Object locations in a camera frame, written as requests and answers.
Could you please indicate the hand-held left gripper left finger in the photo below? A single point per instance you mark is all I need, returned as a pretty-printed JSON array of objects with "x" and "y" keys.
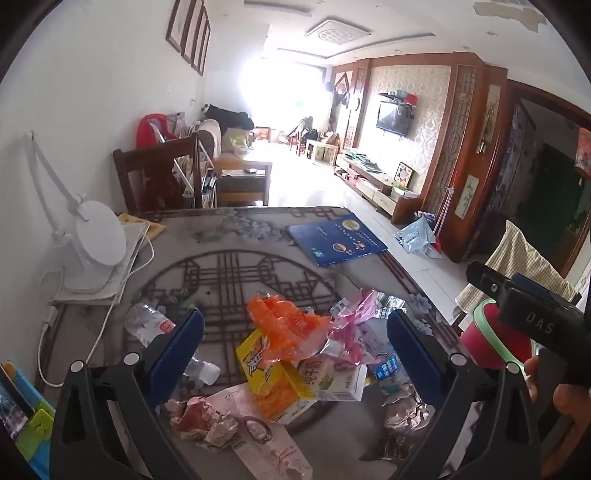
[{"x": 178, "y": 346}]

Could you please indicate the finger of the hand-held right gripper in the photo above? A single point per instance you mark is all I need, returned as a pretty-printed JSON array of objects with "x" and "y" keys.
[
  {"x": 540, "y": 285},
  {"x": 487, "y": 279}
]

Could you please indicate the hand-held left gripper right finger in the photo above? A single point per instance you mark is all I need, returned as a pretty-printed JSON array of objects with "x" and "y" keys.
[{"x": 415, "y": 357}]

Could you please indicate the clear plastic water bottle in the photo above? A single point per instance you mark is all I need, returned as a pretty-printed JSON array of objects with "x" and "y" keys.
[{"x": 147, "y": 323}]

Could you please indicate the red bin with green rim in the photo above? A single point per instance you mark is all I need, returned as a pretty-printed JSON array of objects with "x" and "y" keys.
[{"x": 489, "y": 341}]

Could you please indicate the yellow orange drink carton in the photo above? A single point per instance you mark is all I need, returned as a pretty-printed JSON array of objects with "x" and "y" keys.
[{"x": 258, "y": 362}]

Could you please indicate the orange plastic wrapper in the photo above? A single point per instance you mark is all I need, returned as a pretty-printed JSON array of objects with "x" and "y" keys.
[{"x": 281, "y": 323}]

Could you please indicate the person's right hand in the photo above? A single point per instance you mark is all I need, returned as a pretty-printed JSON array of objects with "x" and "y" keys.
[{"x": 572, "y": 406}]

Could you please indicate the blue white snack packet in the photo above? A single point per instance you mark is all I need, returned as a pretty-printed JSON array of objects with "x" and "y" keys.
[{"x": 385, "y": 364}]

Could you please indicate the checked yellow cloth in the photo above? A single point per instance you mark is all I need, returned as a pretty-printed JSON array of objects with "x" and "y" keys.
[{"x": 521, "y": 251}]

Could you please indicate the crumpled silver foil wrapper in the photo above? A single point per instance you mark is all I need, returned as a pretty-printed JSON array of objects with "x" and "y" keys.
[{"x": 391, "y": 302}]

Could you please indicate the pink plastic wrapper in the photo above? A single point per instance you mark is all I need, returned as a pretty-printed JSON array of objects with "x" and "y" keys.
[{"x": 355, "y": 314}]

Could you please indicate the broom with red dustpan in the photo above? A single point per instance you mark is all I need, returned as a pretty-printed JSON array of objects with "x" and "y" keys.
[{"x": 444, "y": 217}]

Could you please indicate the crumpled red white wrapper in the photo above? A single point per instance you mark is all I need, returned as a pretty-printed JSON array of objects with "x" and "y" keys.
[{"x": 203, "y": 417}]

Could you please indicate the printed tablecloth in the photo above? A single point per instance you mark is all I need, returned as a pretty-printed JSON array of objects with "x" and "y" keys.
[{"x": 221, "y": 277}]

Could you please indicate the white milk carton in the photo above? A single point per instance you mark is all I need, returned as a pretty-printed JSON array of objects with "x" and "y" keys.
[{"x": 334, "y": 378}]

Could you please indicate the light blue plastic bag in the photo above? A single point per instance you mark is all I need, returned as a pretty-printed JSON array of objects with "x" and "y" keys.
[{"x": 415, "y": 235}]

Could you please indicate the bamboo picture panel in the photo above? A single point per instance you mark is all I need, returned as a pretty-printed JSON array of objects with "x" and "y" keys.
[{"x": 466, "y": 196}]

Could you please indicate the yellow book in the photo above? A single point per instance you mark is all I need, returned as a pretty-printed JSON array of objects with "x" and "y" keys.
[{"x": 147, "y": 227}]

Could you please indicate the colourful framed puzzle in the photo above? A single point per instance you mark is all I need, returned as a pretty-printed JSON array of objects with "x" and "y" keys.
[{"x": 404, "y": 175}]

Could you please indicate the white desk lamp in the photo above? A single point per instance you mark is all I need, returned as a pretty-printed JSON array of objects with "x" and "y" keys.
[{"x": 99, "y": 235}]

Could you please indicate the wooden lattice partition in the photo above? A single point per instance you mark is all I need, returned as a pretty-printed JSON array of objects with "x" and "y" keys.
[{"x": 464, "y": 138}]

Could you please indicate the blue book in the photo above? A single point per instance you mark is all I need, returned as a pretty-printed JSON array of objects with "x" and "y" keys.
[{"x": 334, "y": 237}]

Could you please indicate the pink white paper bag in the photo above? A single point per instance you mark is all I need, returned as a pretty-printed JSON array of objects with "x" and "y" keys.
[{"x": 277, "y": 454}]

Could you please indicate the low television cabinet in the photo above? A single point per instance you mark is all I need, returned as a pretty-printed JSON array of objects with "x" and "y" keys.
[{"x": 369, "y": 177}]

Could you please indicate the colourful plastic toy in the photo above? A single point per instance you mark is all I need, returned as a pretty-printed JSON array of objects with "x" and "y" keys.
[{"x": 32, "y": 424}]

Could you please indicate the metal magazine rack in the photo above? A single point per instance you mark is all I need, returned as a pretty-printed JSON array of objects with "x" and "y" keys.
[{"x": 203, "y": 180}]

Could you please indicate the dark wooden chair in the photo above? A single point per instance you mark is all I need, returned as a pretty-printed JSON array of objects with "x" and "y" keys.
[{"x": 152, "y": 170}]

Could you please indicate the wooden sofa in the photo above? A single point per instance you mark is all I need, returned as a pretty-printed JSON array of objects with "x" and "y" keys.
[{"x": 242, "y": 177}]

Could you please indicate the small wooden table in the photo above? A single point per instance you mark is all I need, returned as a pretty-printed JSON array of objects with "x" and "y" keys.
[{"x": 322, "y": 150}]

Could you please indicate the red bag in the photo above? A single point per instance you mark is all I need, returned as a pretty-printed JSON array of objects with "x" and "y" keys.
[{"x": 150, "y": 129}]

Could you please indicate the black white plush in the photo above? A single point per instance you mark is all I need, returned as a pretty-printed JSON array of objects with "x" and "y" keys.
[{"x": 228, "y": 117}]

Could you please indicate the square ceiling light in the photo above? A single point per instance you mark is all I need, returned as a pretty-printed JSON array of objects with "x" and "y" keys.
[{"x": 337, "y": 31}]

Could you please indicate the wall television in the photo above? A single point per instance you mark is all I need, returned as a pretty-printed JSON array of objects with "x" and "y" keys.
[{"x": 392, "y": 119}]

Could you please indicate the wall shelf with bowls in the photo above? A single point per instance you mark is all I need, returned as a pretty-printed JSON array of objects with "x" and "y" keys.
[{"x": 399, "y": 99}]

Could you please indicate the framed wall picture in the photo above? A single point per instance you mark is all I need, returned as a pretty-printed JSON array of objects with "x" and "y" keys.
[
  {"x": 201, "y": 41},
  {"x": 193, "y": 32},
  {"x": 179, "y": 21},
  {"x": 206, "y": 48}
]

